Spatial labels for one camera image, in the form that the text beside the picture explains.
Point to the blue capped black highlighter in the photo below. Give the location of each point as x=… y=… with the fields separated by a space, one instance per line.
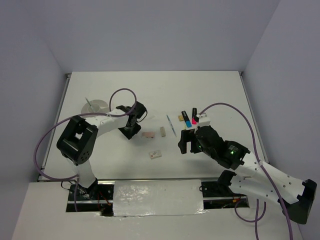
x=186 y=119

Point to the beige long eraser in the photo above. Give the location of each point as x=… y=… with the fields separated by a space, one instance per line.
x=162 y=131

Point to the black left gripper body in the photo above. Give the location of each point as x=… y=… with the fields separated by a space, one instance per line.
x=129 y=131

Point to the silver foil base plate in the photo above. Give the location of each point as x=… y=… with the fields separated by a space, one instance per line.
x=157 y=198

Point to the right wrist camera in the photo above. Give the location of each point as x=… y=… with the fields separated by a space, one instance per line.
x=202 y=120

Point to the blue clear pen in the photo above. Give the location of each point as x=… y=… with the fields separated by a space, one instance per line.
x=171 y=126

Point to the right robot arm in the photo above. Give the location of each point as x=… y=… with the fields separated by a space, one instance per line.
x=245 y=175

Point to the small tan eraser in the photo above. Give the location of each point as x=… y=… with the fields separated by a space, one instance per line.
x=180 y=118

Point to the white staple box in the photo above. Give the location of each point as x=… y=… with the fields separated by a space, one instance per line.
x=155 y=154

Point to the white round container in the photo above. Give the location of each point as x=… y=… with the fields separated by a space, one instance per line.
x=98 y=105

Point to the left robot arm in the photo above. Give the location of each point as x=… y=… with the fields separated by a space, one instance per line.
x=77 y=141

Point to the black mounting rail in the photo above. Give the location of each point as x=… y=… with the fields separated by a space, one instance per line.
x=101 y=202

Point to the pink capped black highlighter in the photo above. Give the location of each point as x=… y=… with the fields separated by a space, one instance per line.
x=194 y=116

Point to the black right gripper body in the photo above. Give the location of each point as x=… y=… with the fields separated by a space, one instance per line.
x=198 y=147

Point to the green clear pen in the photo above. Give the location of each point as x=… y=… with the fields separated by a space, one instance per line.
x=88 y=102

